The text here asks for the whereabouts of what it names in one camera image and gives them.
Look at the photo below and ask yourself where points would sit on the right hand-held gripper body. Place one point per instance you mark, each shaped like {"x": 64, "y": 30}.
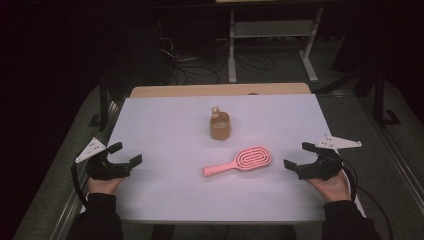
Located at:
{"x": 320, "y": 166}

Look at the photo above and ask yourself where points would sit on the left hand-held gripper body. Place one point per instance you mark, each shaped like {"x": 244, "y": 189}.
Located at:
{"x": 106, "y": 170}

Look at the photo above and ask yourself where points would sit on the wooden table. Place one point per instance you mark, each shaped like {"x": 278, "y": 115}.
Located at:
{"x": 200, "y": 90}

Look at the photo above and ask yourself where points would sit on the white paper sheet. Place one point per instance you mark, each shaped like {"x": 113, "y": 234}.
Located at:
{"x": 186, "y": 133}

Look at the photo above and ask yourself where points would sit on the person's left hand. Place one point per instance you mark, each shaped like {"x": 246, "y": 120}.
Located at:
{"x": 105, "y": 186}

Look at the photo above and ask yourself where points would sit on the aluminium frame rail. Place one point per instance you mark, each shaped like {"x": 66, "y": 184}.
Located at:
{"x": 71, "y": 203}
{"x": 396, "y": 160}

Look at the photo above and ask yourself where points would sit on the pink hairbrush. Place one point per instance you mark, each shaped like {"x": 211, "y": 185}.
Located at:
{"x": 248, "y": 160}

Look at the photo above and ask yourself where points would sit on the person's right hand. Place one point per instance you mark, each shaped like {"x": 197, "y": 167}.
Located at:
{"x": 331, "y": 188}

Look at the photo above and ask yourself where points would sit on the white metal stand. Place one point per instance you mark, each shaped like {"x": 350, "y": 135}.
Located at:
{"x": 273, "y": 29}

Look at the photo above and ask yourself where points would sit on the black stand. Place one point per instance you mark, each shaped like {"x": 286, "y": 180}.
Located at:
{"x": 380, "y": 96}
{"x": 104, "y": 100}

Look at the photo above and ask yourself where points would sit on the brown cup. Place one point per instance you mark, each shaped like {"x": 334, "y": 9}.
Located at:
{"x": 220, "y": 130}

